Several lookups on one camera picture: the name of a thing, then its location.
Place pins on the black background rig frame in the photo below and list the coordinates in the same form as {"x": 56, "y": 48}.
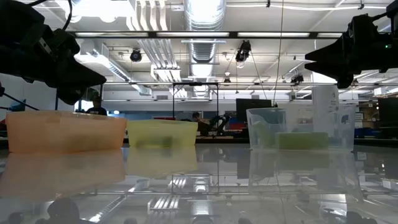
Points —
{"x": 195, "y": 83}

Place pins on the white pillar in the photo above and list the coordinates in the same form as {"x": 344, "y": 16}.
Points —
{"x": 325, "y": 93}

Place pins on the black ceiling reel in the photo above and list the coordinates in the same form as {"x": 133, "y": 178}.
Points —
{"x": 297, "y": 78}
{"x": 136, "y": 55}
{"x": 243, "y": 51}

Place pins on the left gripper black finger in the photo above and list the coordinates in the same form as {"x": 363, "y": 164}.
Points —
{"x": 81, "y": 77}

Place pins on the orange translucent plastic bin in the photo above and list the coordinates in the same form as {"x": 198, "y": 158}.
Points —
{"x": 62, "y": 132}

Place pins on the green rectangular block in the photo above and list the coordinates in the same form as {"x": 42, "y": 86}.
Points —
{"x": 264, "y": 137}
{"x": 301, "y": 141}

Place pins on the person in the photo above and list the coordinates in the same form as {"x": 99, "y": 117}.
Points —
{"x": 196, "y": 116}
{"x": 96, "y": 109}

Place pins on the dark monitor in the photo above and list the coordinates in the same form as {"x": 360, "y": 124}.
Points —
{"x": 388, "y": 112}

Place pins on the black background robot arm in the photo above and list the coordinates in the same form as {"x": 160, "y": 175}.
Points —
{"x": 221, "y": 121}

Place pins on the clear plastic bin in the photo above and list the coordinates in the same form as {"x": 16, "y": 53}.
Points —
{"x": 311, "y": 121}

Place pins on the black beam with light strips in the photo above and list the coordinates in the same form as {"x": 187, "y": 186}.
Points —
{"x": 199, "y": 34}

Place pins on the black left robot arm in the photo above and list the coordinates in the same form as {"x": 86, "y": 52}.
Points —
{"x": 15, "y": 25}

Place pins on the blue screen monitor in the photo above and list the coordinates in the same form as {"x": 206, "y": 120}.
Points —
{"x": 18, "y": 105}

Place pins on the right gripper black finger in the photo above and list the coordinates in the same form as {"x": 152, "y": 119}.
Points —
{"x": 329, "y": 53}
{"x": 329, "y": 68}

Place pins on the black monitor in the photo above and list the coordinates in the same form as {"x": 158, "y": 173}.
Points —
{"x": 253, "y": 109}

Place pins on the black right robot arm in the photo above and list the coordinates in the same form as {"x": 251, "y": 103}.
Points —
{"x": 394, "y": 18}

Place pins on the yellow translucent plastic bin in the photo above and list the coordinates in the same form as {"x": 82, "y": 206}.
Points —
{"x": 161, "y": 129}

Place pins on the silver ceiling duct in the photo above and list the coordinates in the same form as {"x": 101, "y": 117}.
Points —
{"x": 203, "y": 49}

